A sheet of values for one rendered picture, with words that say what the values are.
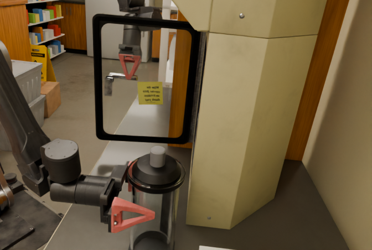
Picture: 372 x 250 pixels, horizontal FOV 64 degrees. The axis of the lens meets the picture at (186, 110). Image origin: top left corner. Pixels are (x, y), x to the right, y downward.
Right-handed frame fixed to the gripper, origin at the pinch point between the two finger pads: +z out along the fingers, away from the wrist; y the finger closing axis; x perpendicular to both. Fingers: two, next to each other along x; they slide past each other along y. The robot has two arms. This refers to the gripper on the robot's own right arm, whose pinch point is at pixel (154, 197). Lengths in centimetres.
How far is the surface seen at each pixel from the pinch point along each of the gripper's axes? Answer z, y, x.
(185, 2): 2.1, 10.0, -35.9
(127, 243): -5.9, 2.6, 15.9
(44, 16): -240, 420, 30
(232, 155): 15.4, 10.2, -5.4
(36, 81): -143, 210, 58
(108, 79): -20.0, 35.8, -10.9
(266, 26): 17.3, 10.1, -33.3
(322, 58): 44, 47, -21
